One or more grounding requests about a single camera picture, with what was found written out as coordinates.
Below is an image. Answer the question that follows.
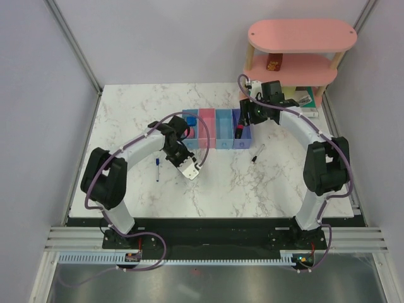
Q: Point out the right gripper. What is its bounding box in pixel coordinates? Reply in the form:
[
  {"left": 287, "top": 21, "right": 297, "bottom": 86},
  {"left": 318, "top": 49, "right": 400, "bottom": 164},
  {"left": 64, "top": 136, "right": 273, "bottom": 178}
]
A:
[{"left": 238, "top": 95, "right": 270, "bottom": 127}]

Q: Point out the light blue drawer bin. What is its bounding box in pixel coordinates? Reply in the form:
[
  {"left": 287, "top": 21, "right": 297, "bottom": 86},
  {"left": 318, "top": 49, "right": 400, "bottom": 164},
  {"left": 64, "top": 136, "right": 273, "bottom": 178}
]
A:
[{"left": 181, "top": 109, "right": 199, "bottom": 150}]

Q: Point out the blue white pen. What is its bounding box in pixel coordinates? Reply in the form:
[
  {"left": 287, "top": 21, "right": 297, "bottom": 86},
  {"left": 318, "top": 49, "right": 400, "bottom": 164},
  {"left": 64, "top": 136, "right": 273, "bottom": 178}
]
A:
[{"left": 155, "top": 158, "right": 160, "bottom": 182}]

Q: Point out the purple drawer bin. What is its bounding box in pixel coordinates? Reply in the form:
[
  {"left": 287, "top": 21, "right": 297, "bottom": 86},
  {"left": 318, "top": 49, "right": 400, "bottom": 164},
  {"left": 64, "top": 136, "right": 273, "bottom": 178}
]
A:
[{"left": 232, "top": 109, "right": 252, "bottom": 149}]

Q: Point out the blue white eraser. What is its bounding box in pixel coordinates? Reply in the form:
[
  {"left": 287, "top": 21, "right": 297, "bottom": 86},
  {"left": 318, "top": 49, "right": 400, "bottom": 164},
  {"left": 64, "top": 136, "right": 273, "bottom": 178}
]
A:
[{"left": 186, "top": 116, "right": 197, "bottom": 127}]

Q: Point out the pink drawer bin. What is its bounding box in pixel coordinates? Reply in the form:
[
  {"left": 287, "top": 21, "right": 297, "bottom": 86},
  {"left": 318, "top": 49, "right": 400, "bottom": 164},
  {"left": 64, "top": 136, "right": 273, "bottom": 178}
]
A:
[{"left": 198, "top": 108, "right": 216, "bottom": 148}]

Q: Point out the black pen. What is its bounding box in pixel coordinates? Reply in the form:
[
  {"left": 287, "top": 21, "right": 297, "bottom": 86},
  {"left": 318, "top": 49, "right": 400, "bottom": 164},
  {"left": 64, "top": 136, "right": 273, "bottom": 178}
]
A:
[{"left": 251, "top": 144, "right": 265, "bottom": 163}]

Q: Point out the pink black highlighter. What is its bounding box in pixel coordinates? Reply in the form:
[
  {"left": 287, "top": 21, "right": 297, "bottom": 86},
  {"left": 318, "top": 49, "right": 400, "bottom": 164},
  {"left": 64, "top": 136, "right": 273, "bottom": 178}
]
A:
[{"left": 235, "top": 124, "right": 244, "bottom": 139}]

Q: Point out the pink eraser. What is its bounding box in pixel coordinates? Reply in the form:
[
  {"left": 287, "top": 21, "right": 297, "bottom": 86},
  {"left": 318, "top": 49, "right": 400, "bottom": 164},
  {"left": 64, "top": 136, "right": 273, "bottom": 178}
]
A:
[{"left": 187, "top": 128, "right": 195, "bottom": 139}]

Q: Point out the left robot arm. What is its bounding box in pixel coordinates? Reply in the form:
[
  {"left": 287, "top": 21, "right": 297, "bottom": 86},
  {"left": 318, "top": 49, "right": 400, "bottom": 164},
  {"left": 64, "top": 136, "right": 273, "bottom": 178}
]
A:
[{"left": 80, "top": 116, "right": 199, "bottom": 248}]

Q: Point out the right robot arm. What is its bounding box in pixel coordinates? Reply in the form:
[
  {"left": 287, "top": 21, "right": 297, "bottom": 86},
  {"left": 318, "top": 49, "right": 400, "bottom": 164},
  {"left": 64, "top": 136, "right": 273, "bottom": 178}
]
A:
[{"left": 235, "top": 78, "right": 352, "bottom": 249}]

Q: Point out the yellow cup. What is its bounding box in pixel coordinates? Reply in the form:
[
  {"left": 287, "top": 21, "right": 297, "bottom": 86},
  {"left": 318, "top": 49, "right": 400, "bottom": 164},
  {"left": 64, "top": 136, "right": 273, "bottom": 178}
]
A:
[{"left": 282, "top": 86, "right": 296, "bottom": 99}]

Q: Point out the green book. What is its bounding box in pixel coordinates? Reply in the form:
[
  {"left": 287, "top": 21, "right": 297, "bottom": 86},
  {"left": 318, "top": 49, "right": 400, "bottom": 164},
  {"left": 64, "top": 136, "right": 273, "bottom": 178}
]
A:
[{"left": 291, "top": 86, "right": 319, "bottom": 118}]

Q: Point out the red small box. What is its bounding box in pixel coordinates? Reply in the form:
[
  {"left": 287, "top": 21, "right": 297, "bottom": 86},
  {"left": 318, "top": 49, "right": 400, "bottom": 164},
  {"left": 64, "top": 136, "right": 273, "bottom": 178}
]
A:
[{"left": 266, "top": 53, "right": 283, "bottom": 71}]

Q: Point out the pink three-tier shelf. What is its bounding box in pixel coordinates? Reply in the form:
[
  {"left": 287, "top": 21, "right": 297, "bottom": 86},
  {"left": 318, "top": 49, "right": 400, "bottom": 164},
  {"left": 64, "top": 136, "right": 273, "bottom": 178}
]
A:
[{"left": 244, "top": 18, "right": 357, "bottom": 106}]

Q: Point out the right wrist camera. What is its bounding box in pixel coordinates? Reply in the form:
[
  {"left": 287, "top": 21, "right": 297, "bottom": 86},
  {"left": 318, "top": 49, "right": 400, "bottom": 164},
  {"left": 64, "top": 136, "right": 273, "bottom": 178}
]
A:
[{"left": 249, "top": 80, "right": 262, "bottom": 99}]

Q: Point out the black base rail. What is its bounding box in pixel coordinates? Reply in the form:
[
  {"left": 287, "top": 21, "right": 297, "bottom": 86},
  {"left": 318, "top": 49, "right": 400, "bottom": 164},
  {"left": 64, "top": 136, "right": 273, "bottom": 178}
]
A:
[{"left": 66, "top": 216, "right": 369, "bottom": 253}]

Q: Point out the white cable duct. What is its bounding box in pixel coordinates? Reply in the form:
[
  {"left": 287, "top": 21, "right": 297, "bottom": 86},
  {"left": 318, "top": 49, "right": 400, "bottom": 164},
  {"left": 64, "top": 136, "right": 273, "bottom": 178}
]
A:
[{"left": 57, "top": 251, "right": 314, "bottom": 266}]

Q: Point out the aluminium frame rail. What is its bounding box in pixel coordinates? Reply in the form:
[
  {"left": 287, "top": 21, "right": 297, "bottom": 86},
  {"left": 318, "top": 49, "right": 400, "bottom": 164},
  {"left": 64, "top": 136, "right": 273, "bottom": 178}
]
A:
[{"left": 45, "top": 227, "right": 388, "bottom": 253}]

